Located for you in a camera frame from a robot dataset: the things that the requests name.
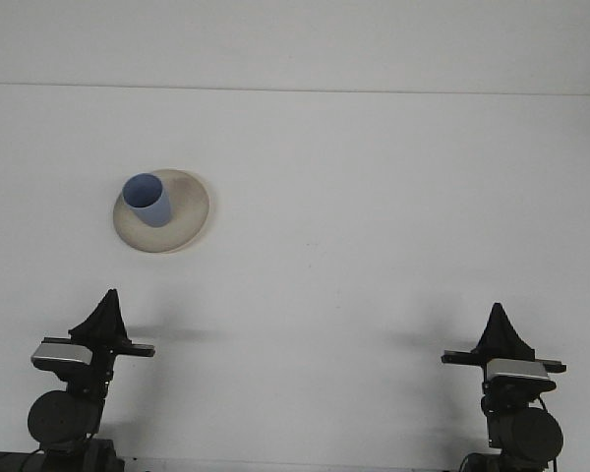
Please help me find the pale blue cup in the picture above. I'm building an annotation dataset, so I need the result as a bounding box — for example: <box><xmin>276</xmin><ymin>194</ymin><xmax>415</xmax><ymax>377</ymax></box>
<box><xmin>122</xmin><ymin>172</ymin><xmax>172</xmax><ymax>228</ymax></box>

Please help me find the pale round plate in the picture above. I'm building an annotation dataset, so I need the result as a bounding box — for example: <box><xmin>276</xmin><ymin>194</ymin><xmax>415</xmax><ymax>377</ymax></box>
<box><xmin>111</xmin><ymin>167</ymin><xmax>212</xmax><ymax>255</ymax></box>

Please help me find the pale grey camera box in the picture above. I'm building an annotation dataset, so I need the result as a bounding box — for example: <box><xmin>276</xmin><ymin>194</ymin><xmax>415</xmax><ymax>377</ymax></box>
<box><xmin>29</xmin><ymin>340</ymin><xmax>93</xmax><ymax>371</ymax></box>
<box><xmin>482</xmin><ymin>358</ymin><xmax>556</xmax><ymax>394</ymax></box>

